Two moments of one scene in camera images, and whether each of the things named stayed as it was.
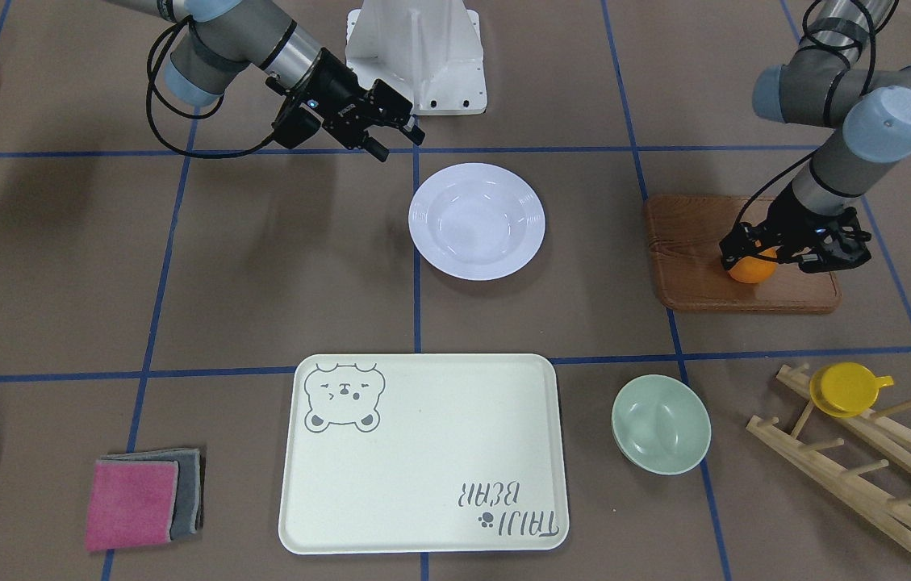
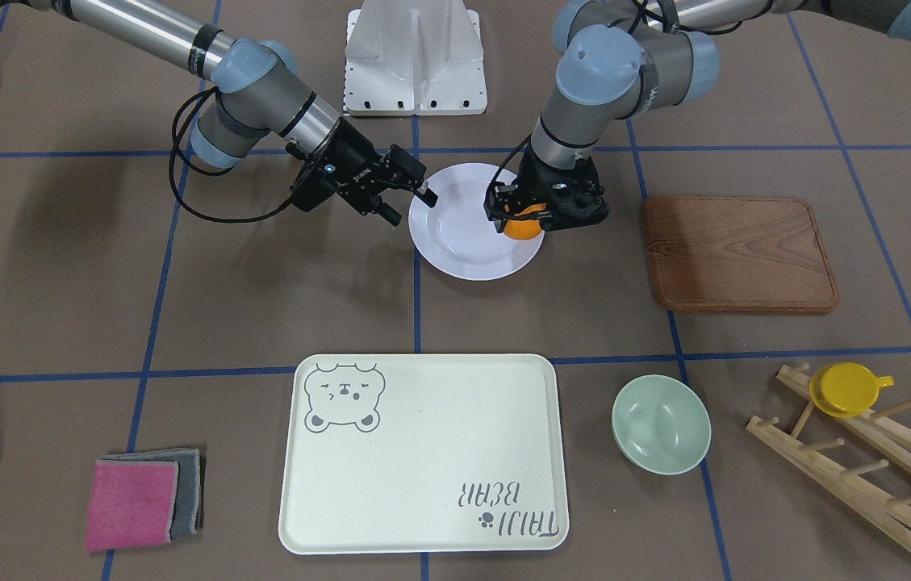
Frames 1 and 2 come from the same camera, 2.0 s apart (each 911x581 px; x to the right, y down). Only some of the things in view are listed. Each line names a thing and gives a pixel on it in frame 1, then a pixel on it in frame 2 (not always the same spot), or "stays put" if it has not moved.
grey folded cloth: [190, 486] stays put
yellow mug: [846, 389] stays put
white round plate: [477, 221] stays put
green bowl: [661, 424] stays put
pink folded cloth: [131, 503] stays put
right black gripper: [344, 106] → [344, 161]
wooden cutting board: [687, 231] stays put
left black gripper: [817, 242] → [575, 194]
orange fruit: [754, 269] → [524, 229]
